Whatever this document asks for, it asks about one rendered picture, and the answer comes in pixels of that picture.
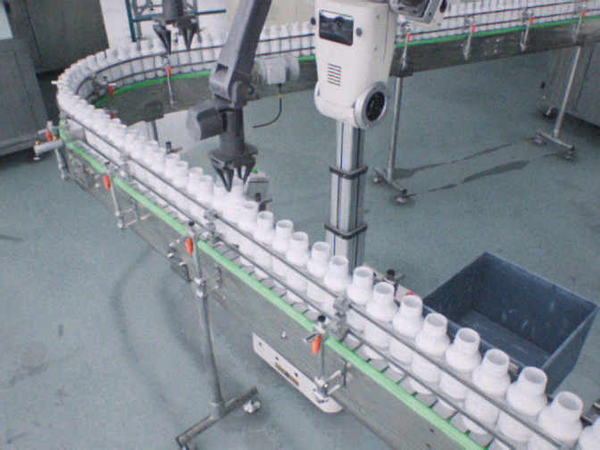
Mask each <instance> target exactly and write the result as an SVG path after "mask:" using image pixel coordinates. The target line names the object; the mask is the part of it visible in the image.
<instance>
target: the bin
mask: <svg viewBox="0 0 600 450"><path fill-rule="evenodd" d="M421 300H422V315H423V317H425V318H426V317H427V315H428V314H430V313H440V314H442V315H443V316H445V318H446V331H447V332H450V333H451V334H453V335H455V336H456V335H457V332H458V330H459V329H463V328H469V329H473V330H475V331H476V333H478V334H479V351H480V352H482V353H483V354H486V352H487V351H488V350H493V349H495V350H500V351H502V352H504V353H505V354H506V355H507V356H509V359H510V361H509V367H507V369H510V370H511V371H514V372H515V373H517V374H519V375H520V374H521V372H522V370H523V369H525V368H528V367H534V368H537V369H539V370H541V371H543V372H544V373H545V375H546V388H545V391H546V392H547V393H549V394H552V393H553V392H554V391H555V389H556V388H558V387H559V386H560V385H561V384H562V381H563V380H564V379H565V378H566V376H567V375H568V374H569V373H570V372H571V371H572V370H573V369H574V367H575V364H576V362H577V360H578V358H579V353H580V351H581V348H582V347H583V345H584V342H586V340H587V336H588V333H589V331H590V329H591V326H592V323H593V320H594V318H595V317H596V313H597V312H598V310H600V304H597V303H595V302H593V301H591V300H589V299H587V298H585V297H584V296H582V295H579V294H577V293H575V292H573V291H571V290H569V289H568V288H566V287H562V286H560V285H558V284H555V283H553V282H552V281H550V280H547V279H546V278H544V277H542V276H540V275H538V274H536V273H535V272H532V271H528V270H526V269H524V268H522V267H521V266H519V265H516V263H514V262H511V261H509V260H506V259H504V258H502V257H500V256H498V255H496V254H493V253H491V252H489V251H487V249H485V251H483V252H482V253H481V254H479V255H478V256H476V257H475V258H473V259H471V260H470V261H469V262H468V263H467V264H466V265H464V266H463V267H462V268H461V269H459V270H457V271H456V272H454V273H453V274H452V275H450V277H449V278H448V279H445V280H444V281H442V282H441V283H440V284H438V285H437V286H436V287H434V288H433V290H430V291H429V292H428V293H427V294H426V295H425V296H423V297H422V298H421Z"/></svg>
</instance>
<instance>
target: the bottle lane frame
mask: <svg viewBox="0 0 600 450"><path fill-rule="evenodd" d="M71 151H72V153H73V154H75V155H76V158H77V159H79V160H80V161H81V162H82V164H83V168H84V172H85V173H87V174H88V176H86V179H87V185H88V188H86V187H85V186H84V185H82V183H81V186H82V187H83V188H84V190H85V191H87V192H88V193H89V194H90V195H91V196H93V197H94V198H95V200H96V201H97V202H99V203H100V204H101V205H103V206H104V207H106V208H107V209H108V211H109V212H110V213H112V214H113V215H114V213H115V207H114V203H113V195H112V191H111V188H110V189H107V188H106V186H105V182H104V179H102V178H101V179H96V178H95V176H96V175H99V174H102V173H105V172H104V166H102V165H101V164H99V162H96V161H95V159H92V158H91V156H90V154H86V153H85V152H83V151H82V150H80V148H78V147H76V146H71ZM114 183H115V187H116V192H118V196H119V200H120V204H121V210H122V211H123V212H126V211H128V210H129V209H131V208H133V204H132V203H131V202H132V200H131V199H133V200H134V201H135V203H136V207H137V209H136V208H135V209H134V211H133V212H128V213H126V214H125V217H124V220H125V222H126V224H128V222H130V221H133V220H135V219H136V217H135V215H134V212H136V213H137V216H138V219H139V221H136V223H135V222H134V224H131V225H129V226H128V228H130V229H132V230H133V231H134V232H135V233H137V234H138V236H139V237H140V238H142V239H144V240H145V241H146V242H147V244H149V245H150V246H151V247H152V248H154V250H155V251H157V252H158V253H159V254H161V255H162V256H163V257H164V258H165V259H167V260H168V261H169V257H168V253H167V249H168V247H169V246H170V247H171V249H174V250H175V251H176V252H178V253H179V254H180V255H181V256H184V258H185V260H186V263H187V271H188V277H189V279H190V280H192V281H193V282H194V279H195V278H196V273H195V268H194V261H193V255H192V254H188V251H187V245H186V242H182V243H180V244H177V242H176V240H177V239H180V238H183V237H185V236H186V235H187V232H186V229H187V228H185V227H184V225H185V224H184V225H180V224H179V222H178V221H176V219H173V218H172V217H171V216H169V214H170V213H169V214H167V213H165V212H163V209H161V208H159V207H158V206H156V205H155V204H153V203H151V202H150V201H149V199H148V200H147V199H146V198H145V197H143V195H141V194H139V193H138V192H137V191H136V190H135V189H133V188H132V187H129V186H128V185H127V183H125V181H123V180H121V179H120V178H118V177H116V176H115V178H114ZM114 216H115V215H114ZM115 217H116V216H115ZM206 242H207V241H205V242H204V241H203V240H202V239H201V238H200V241H199V242H197V243H198V250H199V256H200V263H201V270H202V277H203V278H205V279H206V278H208V277H211V276H212V275H213V274H214V273H215V268H214V264H215V263H216V264H218V265H219V270H220V275H217V277H218V278H220V279H221V286H222V287H221V288H220V287H219V288H218V289H216V290H215V291H213V292H212V293H210V294H209V296H211V297H212V298H213V299H214V300H215V302H217V303H218V304H219V305H220V306H223V307H224V308H225V309H226V310H227V311H229V312H230V313H231V315H232V316H233V317H236V318H237V319H238V320H239V321H241V322H242V323H243V324H244V325H245V326H246V327H248V328H249V329H250V330H251V331H252V332H253V333H254V334H255V335H256V336H257V337H259V338H261V339H262V340H263V342H264V343H266V344H267V345H268V346H269V347H270V348H272V349H274V350H275V351H276V352H277V353H279V355H280V356H281V357H282V358H284V359H285V360H286V361H288V362H289V363H291V364H292V365H293V366H294V367H295V368H296V369H297V370H298V371H299V372H301V373H302V374H304V375H305V377H306V378H308V379H309V380H310V381H311V382H312V383H313V384H314V380H315V378H316V377H317V353H316V354H315V353H313V352H312V342H311V343H309V344H308V345H305V344H304V343H303V339H304V338H306V337H307V336H309V335H310V334H312V324H314V322H313V321H310V320H309V319H307V318H306V317H305V316H304V315H305V313H306V312H307V311H306V312H299V311H298V310H296V309H295V308H294V307H293V305H294V304H292V305H289V304H288V303H285V302H284V301H283V299H282V297H283V296H277V295H276V294H274V293H272V292H271V290H272V288H271V289H268V288H266V286H264V285H263V284H262V281H257V280H255V279H254V278H252V273H250V275H248V273H246V272H245V271H243V270H242V267H243V266H242V267H238V266H236V264H234V263H232V260H229V259H228V258H226V257H225V256H224V254H220V253H218V252H217V251H216V250H215V247H212V246H210V245H208V244H206ZM194 283H195V282H194ZM195 284H196V283H195ZM273 288H274V287H273ZM344 339H345V337H344V338H342V339H340V340H336V339H335V338H334V337H332V336H331V335H330V338H329V339H328V340H325V351H324V376H325V377H326V378H329V377H330V376H331V375H333V374H334V373H335V372H337V371H339V368H338V359H341V360H343V361H344V362H345V363H346V372H345V373H344V372H342V373H341V374H342V375H343V376H345V386H344V387H339V388H338V389H336V390H335V391H334V392H332V393H331V394H330V395H329V396H330V398H331V399H332V400H334V401H335V402H336V403H337V404H339V405H341V406H342V407H343V408H344V409H345V410H347V411H348V413H349V414H350V415H352V416H353V417H354V418H356V419H357V420H358V421H359V422H360V423H361V424H362V425H364V426H365V427H366V428H367V430H369V431H371V432H372V433H373V434H374V435H375V436H377V437H378V438H379V439H380V440H381V441H384V442H385V443H386V444H387V446H389V447H390V448H391V449H392V450H488V449H489V447H490V445H491V443H489V444H488V445H487V446H484V447H482V446H480V445H479V444H477V443H476V442H474V441H473V440H472V439H470V437H468V436H469V435H470V433H471V430H467V431H466V432H464V433H462V432H461V431H460V430H459V429H458V428H456V427H455V426H453V425H451V424H450V420H452V417H454V416H453V415H452V416H450V417H449V419H447V420H444V419H443V417H442V418H441V416H440V415H439V414H436V413H435V412H433V411H432V408H433V407H434V405H435V404H433V405H431V406H430V407H428V406H426V405H425V404H422V403H421V402H420V400H418V399H417V398H416V395H417V394H418V392H416V393H414V394H412V395H411V394H410V393H407V392H406V391H405V390H403V389H402V388H401V387H400V383H401V381H402V379H401V380H399V381H398V382H394V381H392V380H391V379H389V378H388V377H387V376H385V374H384V373H385V372H386V369H385V370H383V371H378V370H377V369H376V368H374V367H373V366H372V365H370V361H371V360H372V358H371V359H370V360H368V361H364V360H363V359H362V358H361V357H359V356H358V354H356V353H355V351H356V350H357V349H358V348H359V347H358V348H356V349H355V350H350V349H348V348H347V347H346V346H344V345H343V344H342V342H343V340H344ZM314 385H315V384H314Z"/></svg>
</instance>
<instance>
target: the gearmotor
mask: <svg viewBox="0 0 600 450"><path fill-rule="evenodd" d="M251 75H252V76H253V80H252V83H251V86H250V88H249V91H247V99H246V101H247V102H250V101H255V100H260V87H261V86H266V85H273V84H278V87H279V115H278V116H277V118H276V120H277V119H278V117H279V116H280V113H281V90H280V88H281V87H282V85H281V83H285V82H290V81H296V80H297V78H298V76H299V64H298V60H297V59H296V57H295V56H294V55H285V56H279V57H278V56H275V57H268V58H263V59H256V60H255V61H254V67H253V70H252V73H251ZM259 86H260V87H259ZM276 120H275V121H276ZM275 121H272V122H269V123H267V124H263V125H258V126H253V128H257V127H262V126H266V125H269V124H271V123H273V122H275Z"/></svg>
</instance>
